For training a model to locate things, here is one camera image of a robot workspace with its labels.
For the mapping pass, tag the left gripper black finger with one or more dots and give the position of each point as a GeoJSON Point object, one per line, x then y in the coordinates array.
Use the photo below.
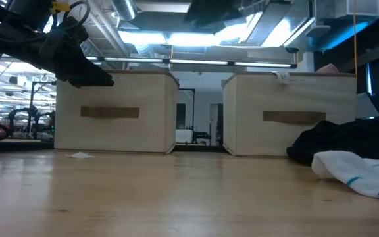
{"type": "Point", "coordinates": [84, 77]}

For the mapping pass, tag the pink button shirt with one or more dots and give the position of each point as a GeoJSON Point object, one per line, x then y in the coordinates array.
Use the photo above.
{"type": "Point", "coordinates": [327, 69]}

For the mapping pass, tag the white thick sock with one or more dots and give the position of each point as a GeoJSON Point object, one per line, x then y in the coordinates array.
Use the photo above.
{"type": "Point", "coordinates": [350, 171]}

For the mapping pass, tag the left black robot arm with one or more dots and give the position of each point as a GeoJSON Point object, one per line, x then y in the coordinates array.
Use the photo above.
{"type": "Point", "coordinates": [28, 13]}

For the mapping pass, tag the background black robot arm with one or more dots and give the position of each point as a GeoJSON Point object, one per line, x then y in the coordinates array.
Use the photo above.
{"type": "Point", "coordinates": [31, 113]}

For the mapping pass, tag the yellow tag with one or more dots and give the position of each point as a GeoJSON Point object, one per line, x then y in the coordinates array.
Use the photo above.
{"type": "Point", "coordinates": [60, 7]}

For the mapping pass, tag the left beige fabric bin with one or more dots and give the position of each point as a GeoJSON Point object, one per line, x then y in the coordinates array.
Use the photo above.
{"type": "Point", "coordinates": [117, 131]}

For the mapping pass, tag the small white paper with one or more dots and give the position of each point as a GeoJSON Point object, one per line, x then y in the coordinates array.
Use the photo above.
{"type": "Point", "coordinates": [79, 155]}

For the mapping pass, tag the long ceiling light bar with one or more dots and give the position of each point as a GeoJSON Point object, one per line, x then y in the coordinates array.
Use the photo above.
{"type": "Point", "coordinates": [196, 62]}

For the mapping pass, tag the white box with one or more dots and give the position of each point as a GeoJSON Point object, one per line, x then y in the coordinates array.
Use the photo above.
{"type": "Point", "coordinates": [183, 136]}

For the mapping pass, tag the black cart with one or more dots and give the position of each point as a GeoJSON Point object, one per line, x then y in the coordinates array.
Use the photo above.
{"type": "Point", "coordinates": [202, 136]}

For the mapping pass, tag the white paper tag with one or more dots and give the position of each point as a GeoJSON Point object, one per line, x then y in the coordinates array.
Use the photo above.
{"type": "Point", "coordinates": [283, 78]}

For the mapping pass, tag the beige fabric basket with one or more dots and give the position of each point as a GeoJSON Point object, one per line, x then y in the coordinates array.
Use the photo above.
{"type": "Point", "coordinates": [291, 138]}

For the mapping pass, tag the black garment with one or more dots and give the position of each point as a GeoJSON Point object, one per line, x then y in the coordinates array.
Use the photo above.
{"type": "Point", "coordinates": [341, 138]}

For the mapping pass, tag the silver ventilation duct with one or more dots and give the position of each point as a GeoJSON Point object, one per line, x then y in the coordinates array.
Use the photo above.
{"type": "Point", "coordinates": [123, 8]}

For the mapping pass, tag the black aluminium frame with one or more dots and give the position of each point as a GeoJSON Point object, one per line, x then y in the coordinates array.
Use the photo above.
{"type": "Point", "coordinates": [12, 146]}

